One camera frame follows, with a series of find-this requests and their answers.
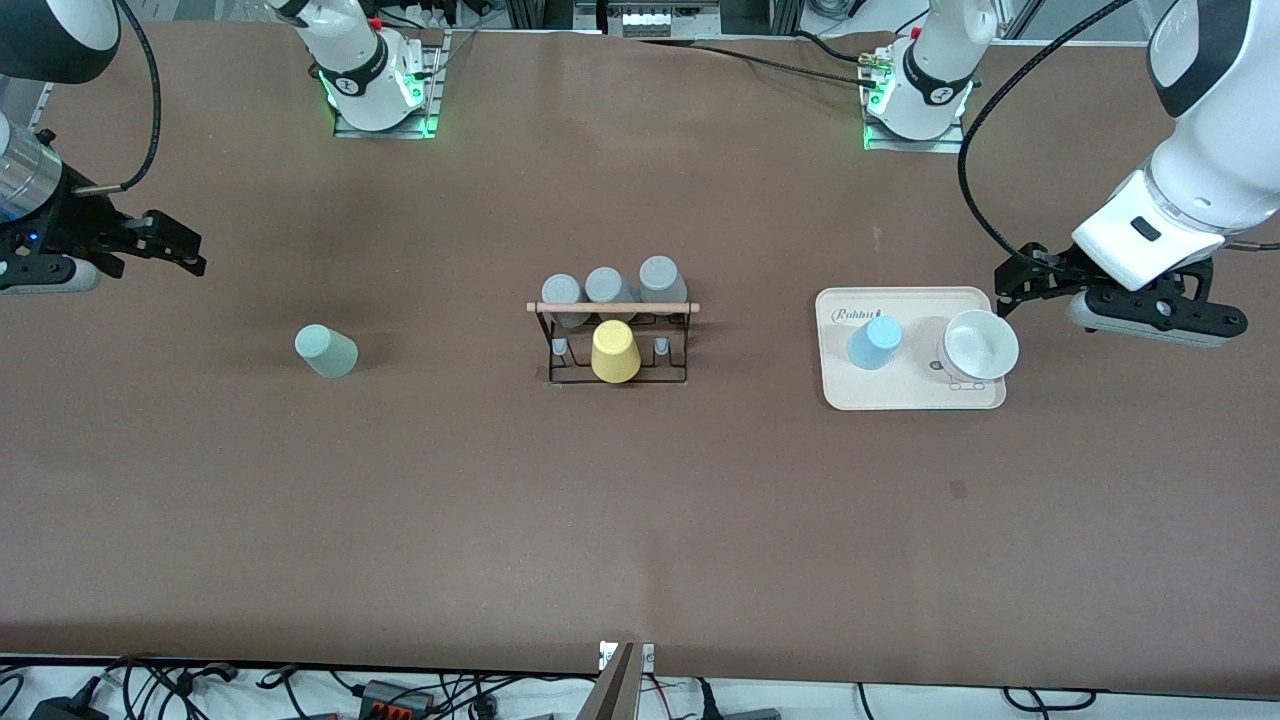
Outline light blue cup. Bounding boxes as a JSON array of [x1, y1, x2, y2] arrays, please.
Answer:
[[846, 316, 905, 372]]

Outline pale green cup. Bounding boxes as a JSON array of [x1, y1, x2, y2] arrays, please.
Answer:
[[294, 324, 359, 379]]

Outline white bowl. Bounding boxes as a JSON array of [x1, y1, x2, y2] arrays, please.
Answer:
[[936, 309, 1021, 387]]

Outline beige rabbit tray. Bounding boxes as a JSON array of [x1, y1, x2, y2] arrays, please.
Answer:
[[815, 287, 1008, 412]]

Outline grey cup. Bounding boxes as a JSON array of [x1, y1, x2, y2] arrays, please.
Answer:
[[638, 256, 690, 305], [584, 266, 642, 307], [541, 274, 590, 330]]

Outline yellow cup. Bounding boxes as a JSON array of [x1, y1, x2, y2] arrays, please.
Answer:
[[591, 320, 643, 384]]

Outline black power adapter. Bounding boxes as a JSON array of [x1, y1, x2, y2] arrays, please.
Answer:
[[30, 678, 109, 720]]

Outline black box with orange buttons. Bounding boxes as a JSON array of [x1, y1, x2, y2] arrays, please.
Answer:
[[354, 679, 437, 717]]

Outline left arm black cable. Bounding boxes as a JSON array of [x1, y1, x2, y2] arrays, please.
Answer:
[[956, 0, 1137, 267]]

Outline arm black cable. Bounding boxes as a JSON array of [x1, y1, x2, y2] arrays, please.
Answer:
[[956, 0, 1137, 267], [74, 0, 163, 194]]

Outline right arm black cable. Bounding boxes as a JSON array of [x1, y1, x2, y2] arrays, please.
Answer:
[[74, 0, 163, 194]]

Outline aluminium side rail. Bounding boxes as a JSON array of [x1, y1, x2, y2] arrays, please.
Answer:
[[0, 78, 54, 137]]

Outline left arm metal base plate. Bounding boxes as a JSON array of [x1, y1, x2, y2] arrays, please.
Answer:
[[861, 45, 970, 154]]

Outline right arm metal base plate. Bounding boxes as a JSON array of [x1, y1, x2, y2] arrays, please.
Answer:
[[332, 30, 448, 140]]

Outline black table cable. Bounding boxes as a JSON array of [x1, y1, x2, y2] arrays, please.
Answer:
[[640, 30, 881, 87]]

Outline black wire cup rack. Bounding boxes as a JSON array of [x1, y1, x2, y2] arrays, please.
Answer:
[[526, 298, 701, 387]]

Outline black cable loop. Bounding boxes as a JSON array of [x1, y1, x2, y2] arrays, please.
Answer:
[[1003, 687, 1098, 712]]

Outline tangled black cable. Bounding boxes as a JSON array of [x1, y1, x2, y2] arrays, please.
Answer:
[[104, 655, 243, 720]]

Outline aluminium frame structure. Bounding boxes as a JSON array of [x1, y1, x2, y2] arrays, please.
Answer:
[[505, 0, 803, 39]]

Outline grey camera stand post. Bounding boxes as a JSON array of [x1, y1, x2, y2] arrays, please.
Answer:
[[574, 640, 657, 720]]

